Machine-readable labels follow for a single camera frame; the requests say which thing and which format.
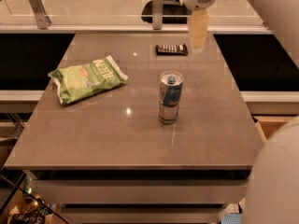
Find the silver blue energy drink can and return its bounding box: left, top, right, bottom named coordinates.
left=159, top=71, right=184, bottom=123

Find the cardboard box with items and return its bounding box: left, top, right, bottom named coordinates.
left=253, top=116, right=294, bottom=143

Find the green kettle chips bag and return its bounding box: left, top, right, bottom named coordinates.
left=49, top=56, right=128, bottom=105

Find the metal railing post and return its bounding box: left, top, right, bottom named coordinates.
left=152, top=0, right=163, bottom=30
left=28, top=0, right=51, bottom=30

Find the grey table drawer unit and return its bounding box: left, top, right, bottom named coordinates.
left=25, top=166, right=250, bottom=224

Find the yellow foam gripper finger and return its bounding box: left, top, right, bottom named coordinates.
left=187, top=9, right=209, bottom=53

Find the left metal railing post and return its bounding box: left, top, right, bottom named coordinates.
left=28, top=0, right=51, bottom=30

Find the black rxbar chocolate bar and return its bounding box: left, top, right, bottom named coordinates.
left=156, top=44, right=188, bottom=56

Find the middle metal railing post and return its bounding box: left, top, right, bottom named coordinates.
left=152, top=0, right=163, bottom=30

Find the blue mesh basket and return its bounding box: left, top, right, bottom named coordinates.
left=221, top=214, right=242, bottom=224

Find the black office chair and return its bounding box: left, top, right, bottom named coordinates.
left=141, top=0, right=192, bottom=24

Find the glass railing panel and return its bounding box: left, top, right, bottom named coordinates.
left=0, top=0, right=263, bottom=27

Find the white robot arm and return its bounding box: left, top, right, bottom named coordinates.
left=241, top=0, right=299, bottom=224

